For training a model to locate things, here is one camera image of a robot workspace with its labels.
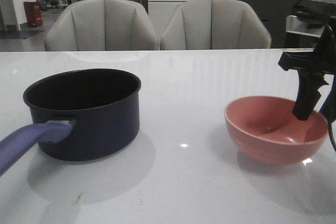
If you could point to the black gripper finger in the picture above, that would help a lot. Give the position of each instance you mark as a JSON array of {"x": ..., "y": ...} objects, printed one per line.
[
  {"x": 308, "y": 93},
  {"x": 328, "y": 107}
]

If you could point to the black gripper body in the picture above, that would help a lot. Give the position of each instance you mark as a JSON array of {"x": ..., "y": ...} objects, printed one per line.
[{"x": 322, "y": 57}]

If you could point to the pink bowl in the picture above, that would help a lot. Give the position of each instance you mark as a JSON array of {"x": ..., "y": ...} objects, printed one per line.
[{"x": 265, "y": 129}]

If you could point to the dark blue pot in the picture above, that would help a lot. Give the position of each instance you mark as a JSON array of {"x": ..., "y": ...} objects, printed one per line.
[{"x": 77, "y": 116}]

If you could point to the black appliance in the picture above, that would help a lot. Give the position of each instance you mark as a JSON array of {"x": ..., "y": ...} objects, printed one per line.
[{"x": 314, "y": 7}]

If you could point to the grey chair right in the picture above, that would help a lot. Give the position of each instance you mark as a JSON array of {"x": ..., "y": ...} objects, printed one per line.
[{"x": 214, "y": 24}]

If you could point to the grey chair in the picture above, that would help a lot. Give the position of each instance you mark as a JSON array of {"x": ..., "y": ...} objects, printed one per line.
[
  {"x": 214, "y": 24},
  {"x": 102, "y": 25}
]

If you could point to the grey chair left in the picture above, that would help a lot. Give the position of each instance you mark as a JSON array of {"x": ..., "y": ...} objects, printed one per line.
[{"x": 102, "y": 25}]

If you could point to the red bin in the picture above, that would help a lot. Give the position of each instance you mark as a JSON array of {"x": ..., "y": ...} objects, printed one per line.
[{"x": 33, "y": 13}]

